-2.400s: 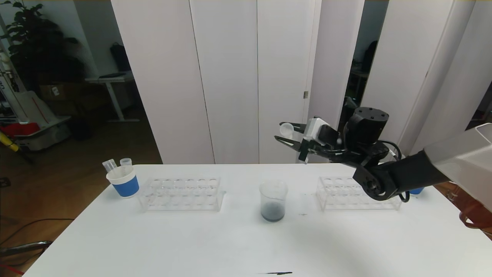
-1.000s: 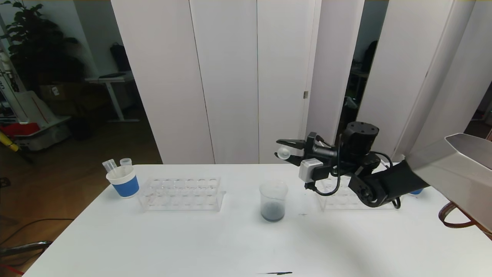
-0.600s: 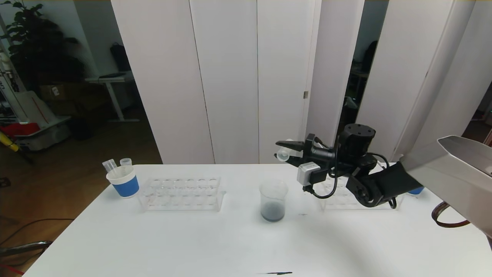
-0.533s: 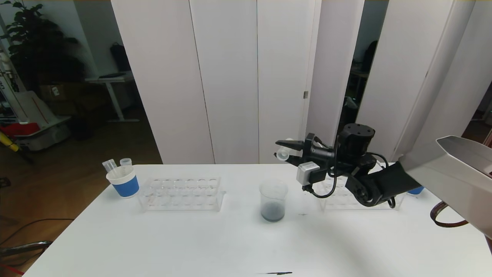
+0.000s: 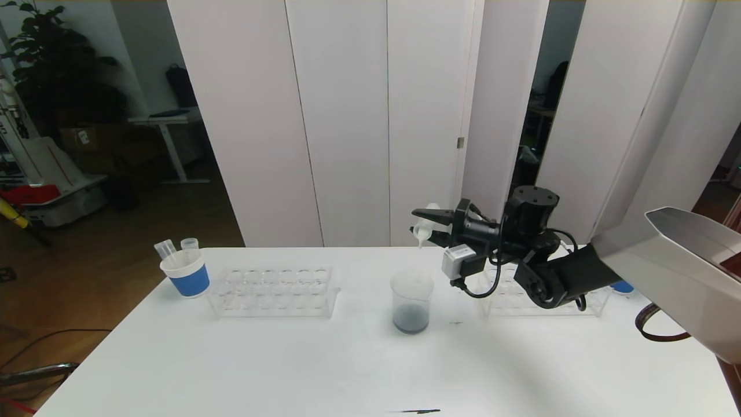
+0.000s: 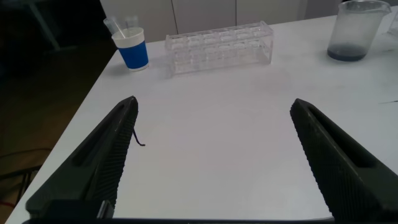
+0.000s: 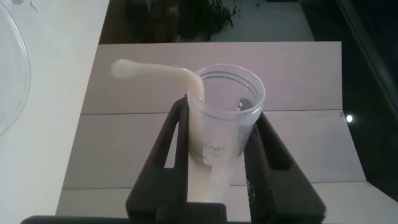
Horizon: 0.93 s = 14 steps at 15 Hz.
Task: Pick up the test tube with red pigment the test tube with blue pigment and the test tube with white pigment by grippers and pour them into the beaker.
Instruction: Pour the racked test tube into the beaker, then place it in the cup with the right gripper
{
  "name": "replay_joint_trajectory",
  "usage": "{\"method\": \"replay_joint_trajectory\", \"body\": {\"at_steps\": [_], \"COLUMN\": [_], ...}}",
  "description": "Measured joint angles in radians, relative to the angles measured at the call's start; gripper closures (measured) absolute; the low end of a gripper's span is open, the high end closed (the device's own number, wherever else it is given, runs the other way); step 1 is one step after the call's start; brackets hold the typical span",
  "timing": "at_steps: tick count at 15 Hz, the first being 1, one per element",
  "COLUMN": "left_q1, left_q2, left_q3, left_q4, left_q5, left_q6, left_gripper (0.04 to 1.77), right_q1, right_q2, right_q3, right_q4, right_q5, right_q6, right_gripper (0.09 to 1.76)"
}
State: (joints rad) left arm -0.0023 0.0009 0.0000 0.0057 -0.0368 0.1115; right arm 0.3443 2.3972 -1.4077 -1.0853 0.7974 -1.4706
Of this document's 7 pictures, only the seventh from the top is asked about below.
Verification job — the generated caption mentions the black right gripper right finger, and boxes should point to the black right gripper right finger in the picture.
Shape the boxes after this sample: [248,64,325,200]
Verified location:
[244,111,327,223]

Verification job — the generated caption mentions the test tube with pale yellow pigment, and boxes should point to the test tube with pale yellow pigment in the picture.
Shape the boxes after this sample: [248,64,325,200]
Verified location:
[186,63,267,203]

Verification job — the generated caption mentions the clear plastic beaker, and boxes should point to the clear plastic beaker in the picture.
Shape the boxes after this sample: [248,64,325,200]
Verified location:
[0,2,32,137]

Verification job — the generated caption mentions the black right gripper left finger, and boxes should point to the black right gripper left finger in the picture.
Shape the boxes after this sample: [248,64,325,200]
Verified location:
[126,95,190,219]

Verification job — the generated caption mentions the dark green potted plant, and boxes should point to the dark green potted plant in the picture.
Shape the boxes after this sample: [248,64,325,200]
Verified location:
[124,0,242,41]

